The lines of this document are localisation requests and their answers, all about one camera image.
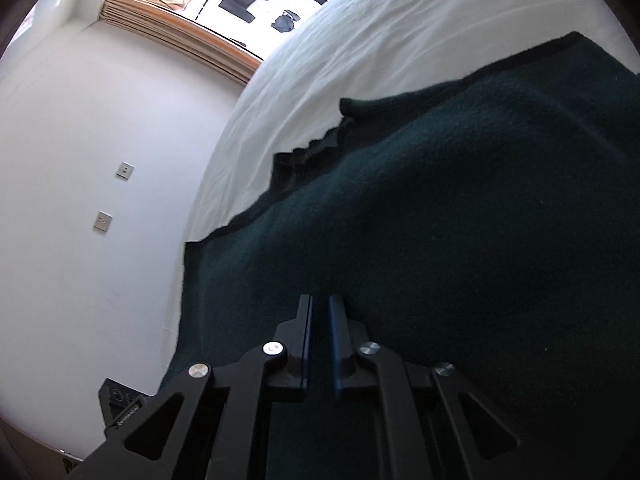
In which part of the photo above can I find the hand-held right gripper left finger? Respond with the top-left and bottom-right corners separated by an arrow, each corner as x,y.
65,294 -> 314,480

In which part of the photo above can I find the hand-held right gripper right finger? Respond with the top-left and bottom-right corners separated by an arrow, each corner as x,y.
327,294 -> 563,480

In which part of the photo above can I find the dark green sweater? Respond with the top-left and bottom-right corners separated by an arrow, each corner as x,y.
160,31 -> 640,480

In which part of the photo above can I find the white bed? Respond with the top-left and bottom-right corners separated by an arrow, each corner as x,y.
165,0 -> 640,341

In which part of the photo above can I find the small dark hanging garment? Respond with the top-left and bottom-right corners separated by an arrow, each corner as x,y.
271,10 -> 301,34

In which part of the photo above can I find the beige curtain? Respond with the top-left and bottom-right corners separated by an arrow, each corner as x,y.
101,0 -> 264,84

